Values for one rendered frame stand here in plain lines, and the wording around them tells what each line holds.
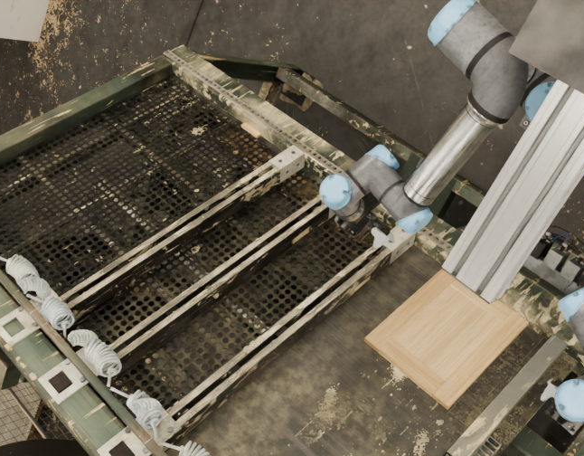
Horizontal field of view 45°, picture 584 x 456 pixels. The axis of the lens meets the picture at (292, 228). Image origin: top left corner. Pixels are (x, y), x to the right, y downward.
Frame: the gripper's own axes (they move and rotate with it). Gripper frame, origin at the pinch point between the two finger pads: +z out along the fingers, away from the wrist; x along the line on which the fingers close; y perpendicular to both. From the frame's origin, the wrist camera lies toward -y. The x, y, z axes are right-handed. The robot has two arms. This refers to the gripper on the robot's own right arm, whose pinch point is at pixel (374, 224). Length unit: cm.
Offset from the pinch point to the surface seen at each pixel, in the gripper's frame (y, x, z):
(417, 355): 20.9, 26.1, 26.1
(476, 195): -44, -14, 105
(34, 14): 16, -347, 147
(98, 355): 73, -26, -27
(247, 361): 53, -5, 4
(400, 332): 18.9, 17.7, 27.6
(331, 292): 23.2, -6.0, 23.3
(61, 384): 86, -31, -24
